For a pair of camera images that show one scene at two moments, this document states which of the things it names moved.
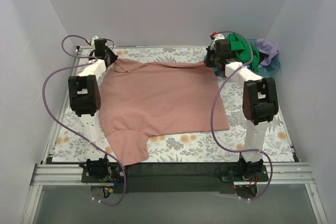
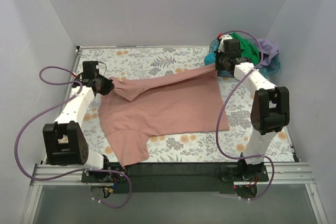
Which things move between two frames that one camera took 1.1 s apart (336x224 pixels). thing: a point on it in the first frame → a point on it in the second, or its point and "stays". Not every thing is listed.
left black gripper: [111, 57] → [104, 85]
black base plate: [172, 178] stays
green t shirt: [246, 52] stays
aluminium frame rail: [279, 172] stays
